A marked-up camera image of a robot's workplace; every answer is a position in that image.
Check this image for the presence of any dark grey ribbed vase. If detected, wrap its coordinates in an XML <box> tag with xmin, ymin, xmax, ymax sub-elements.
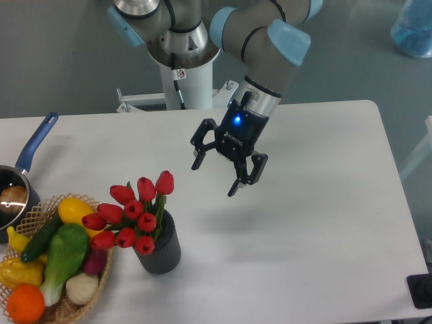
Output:
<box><xmin>134</xmin><ymin>211</ymin><xmax>181</xmax><ymax>275</ymax></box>

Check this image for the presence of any red tulip bouquet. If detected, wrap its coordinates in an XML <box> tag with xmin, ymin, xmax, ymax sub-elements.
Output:
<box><xmin>82</xmin><ymin>170</ymin><xmax>174</xmax><ymax>255</ymax></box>

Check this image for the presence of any yellow banana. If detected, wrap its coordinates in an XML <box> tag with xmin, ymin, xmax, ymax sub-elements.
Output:
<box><xmin>6</xmin><ymin>226</ymin><xmax>30</xmax><ymax>254</ymax></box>

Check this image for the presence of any bread roll in pan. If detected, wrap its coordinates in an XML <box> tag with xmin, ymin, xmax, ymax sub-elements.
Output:
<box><xmin>1</xmin><ymin>186</ymin><xmax>27</xmax><ymax>215</ymax></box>

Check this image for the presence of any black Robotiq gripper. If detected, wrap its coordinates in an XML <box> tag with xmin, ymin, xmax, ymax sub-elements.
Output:
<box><xmin>190</xmin><ymin>98</ymin><xmax>269</xmax><ymax>197</ymax></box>

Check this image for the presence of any yellow squash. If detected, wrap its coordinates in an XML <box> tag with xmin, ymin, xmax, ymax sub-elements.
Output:
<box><xmin>58</xmin><ymin>197</ymin><xmax>101</xmax><ymax>238</ymax></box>

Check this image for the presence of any yellow bell pepper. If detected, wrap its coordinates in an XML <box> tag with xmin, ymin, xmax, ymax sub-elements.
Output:
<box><xmin>1</xmin><ymin>257</ymin><xmax>44</xmax><ymax>290</ymax></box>

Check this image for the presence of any green bok choy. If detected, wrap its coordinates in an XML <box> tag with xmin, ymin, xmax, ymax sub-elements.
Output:
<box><xmin>40</xmin><ymin>223</ymin><xmax>90</xmax><ymax>307</ymax></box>

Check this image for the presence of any woven wicker basket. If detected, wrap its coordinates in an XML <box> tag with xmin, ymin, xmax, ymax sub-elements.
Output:
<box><xmin>15</xmin><ymin>193</ymin><xmax>113</xmax><ymax>323</ymax></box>

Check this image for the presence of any white frame at right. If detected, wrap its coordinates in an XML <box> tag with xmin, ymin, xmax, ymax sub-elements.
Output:
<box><xmin>399</xmin><ymin>116</ymin><xmax>431</xmax><ymax>182</ymax></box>

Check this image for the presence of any dark green cucumber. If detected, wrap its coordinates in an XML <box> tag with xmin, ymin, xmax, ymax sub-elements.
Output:
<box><xmin>20</xmin><ymin>213</ymin><xmax>63</xmax><ymax>263</ymax></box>

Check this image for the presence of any black device at edge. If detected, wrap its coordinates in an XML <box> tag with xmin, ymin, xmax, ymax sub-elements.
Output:
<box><xmin>406</xmin><ymin>273</ymin><xmax>431</xmax><ymax>309</ymax></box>

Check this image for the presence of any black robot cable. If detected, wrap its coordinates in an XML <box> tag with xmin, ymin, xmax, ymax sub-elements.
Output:
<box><xmin>170</xmin><ymin>52</ymin><xmax>188</xmax><ymax>111</ymax></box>

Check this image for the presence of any purple radish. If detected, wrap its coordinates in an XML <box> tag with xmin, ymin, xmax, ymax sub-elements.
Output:
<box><xmin>82</xmin><ymin>249</ymin><xmax>107</xmax><ymax>275</ymax></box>

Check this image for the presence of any blue-handled saucepan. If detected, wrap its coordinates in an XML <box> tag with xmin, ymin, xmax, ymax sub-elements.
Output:
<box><xmin>1</xmin><ymin>112</ymin><xmax>59</xmax><ymax>244</ymax></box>

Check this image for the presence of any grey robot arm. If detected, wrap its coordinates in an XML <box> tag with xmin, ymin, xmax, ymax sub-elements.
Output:
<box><xmin>107</xmin><ymin>1</ymin><xmax>322</xmax><ymax>196</ymax></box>

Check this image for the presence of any orange fruit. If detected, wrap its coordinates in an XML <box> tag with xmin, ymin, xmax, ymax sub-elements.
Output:
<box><xmin>6</xmin><ymin>284</ymin><xmax>45</xmax><ymax>323</ymax></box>

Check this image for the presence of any white garlic bulb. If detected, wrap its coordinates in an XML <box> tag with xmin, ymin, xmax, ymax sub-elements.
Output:
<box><xmin>65</xmin><ymin>273</ymin><xmax>99</xmax><ymax>305</ymax></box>

